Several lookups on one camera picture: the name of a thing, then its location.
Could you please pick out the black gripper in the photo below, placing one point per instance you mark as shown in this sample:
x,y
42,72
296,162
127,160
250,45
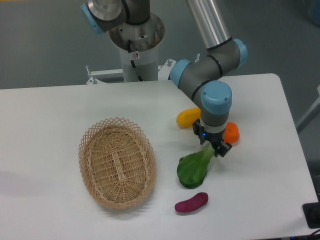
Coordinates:
x,y
221,148

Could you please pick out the green bok choy vegetable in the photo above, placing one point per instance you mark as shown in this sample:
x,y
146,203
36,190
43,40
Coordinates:
x,y
193,168

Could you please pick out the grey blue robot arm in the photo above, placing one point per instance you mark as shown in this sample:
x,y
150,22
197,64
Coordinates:
x,y
137,32

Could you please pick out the orange tangerine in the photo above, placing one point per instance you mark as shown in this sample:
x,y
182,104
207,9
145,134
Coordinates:
x,y
231,134

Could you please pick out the yellow papaya half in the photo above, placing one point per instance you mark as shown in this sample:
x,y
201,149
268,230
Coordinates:
x,y
186,118

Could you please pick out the purple sweet potato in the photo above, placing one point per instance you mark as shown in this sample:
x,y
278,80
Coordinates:
x,y
192,204

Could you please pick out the woven wicker basket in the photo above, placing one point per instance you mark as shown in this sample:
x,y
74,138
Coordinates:
x,y
117,163

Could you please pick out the black device at table edge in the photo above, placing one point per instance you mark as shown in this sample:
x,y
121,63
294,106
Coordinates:
x,y
312,214

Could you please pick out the white metal base frame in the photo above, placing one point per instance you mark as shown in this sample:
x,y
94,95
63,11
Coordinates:
x,y
116,75

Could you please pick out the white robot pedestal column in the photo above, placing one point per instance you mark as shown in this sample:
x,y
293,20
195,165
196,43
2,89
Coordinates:
x,y
139,66

